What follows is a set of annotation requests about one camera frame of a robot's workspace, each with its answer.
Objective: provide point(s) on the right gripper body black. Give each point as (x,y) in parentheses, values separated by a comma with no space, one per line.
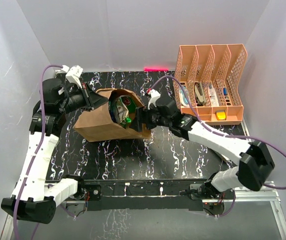
(154,119)

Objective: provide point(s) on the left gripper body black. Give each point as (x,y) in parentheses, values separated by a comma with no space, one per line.
(78,98)

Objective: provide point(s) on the green Chuba cassava chips bag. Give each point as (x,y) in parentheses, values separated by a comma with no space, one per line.
(121,108)

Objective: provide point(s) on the brown paper bag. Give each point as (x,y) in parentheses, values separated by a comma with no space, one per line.
(97,125)

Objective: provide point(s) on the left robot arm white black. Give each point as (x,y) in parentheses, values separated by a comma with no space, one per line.
(40,160)

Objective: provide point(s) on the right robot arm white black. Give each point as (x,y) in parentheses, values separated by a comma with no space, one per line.
(253,162)

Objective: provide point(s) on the blue white snack bag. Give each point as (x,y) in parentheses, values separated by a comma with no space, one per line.
(111,113)

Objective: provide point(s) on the blue white tape dispenser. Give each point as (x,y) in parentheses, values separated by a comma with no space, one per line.
(183,95)

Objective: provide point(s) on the grey stapler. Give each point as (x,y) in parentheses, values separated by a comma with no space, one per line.
(199,94)

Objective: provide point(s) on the pink tape strip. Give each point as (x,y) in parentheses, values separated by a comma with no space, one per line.
(155,68)

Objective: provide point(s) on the white small packet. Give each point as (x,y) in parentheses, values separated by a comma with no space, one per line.
(213,96)

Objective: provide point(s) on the yellow small object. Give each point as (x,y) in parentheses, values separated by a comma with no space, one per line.
(220,115)

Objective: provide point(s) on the orange plastic desk organizer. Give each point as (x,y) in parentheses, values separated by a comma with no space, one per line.
(220,65)

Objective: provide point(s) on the blue small connector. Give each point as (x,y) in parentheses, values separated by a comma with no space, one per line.
(225,92)

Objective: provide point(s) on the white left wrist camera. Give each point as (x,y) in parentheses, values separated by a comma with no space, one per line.
(73,74)

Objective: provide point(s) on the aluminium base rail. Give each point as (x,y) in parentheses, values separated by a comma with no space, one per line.
(100,195)

